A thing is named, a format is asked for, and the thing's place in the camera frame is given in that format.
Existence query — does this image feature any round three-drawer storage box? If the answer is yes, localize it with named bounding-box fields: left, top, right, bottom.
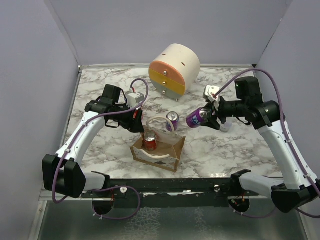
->
left=148, top=43, right=201, bottom=101

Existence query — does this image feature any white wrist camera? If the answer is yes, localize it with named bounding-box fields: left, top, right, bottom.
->
left=125, top=91, right=145, bottom=109
left=203, top=85, right=220, bottom=104

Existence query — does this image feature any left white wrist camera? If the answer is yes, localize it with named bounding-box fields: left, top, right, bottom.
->
left=125, top=91, right=145, bottom=109

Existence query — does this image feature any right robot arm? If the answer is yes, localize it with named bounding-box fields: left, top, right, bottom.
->
left=201, top=76, right=320, bottom=213

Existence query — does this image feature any red soda can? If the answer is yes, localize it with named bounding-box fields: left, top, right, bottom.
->
left=143, top=130, right=158, bottom=151

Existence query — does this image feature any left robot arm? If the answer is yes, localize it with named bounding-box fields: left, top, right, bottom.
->
left=42, top=84, right=146, bottom=198

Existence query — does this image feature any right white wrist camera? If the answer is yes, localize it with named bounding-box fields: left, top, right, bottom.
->
left=203, top=85, right=220, bottom=104

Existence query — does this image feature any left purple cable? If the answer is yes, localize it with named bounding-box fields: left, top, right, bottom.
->
left=51, top=78, right=150, bottom=205

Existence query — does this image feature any purple soda can front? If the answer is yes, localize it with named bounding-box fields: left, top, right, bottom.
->
left=186, top=107, right=210, bottom=129

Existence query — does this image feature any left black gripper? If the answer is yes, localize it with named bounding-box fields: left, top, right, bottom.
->
left=112, top=102, right=145, bottom=133

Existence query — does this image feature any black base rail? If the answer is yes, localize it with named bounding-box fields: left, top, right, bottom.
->
left=81, top=177, right=258, bottom=209

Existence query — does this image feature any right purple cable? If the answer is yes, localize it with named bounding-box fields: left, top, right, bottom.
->
left=212, top=68, right=320, bottom=220

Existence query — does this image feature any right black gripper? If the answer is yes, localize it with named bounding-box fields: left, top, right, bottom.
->
left=200, top=95, right=248, bottom=129

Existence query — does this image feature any purple can centre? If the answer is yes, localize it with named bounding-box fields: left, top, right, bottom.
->
left=166, top=111, right=180, bottom=132

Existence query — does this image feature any small clear plastic cup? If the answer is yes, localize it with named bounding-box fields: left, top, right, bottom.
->
left=220, top=121, right=232, bottom=133

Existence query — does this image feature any purple cable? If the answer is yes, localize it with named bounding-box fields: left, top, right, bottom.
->
left=212, top=68, right=320, bottom=220
left=51, top=78, right=150, bottom=205

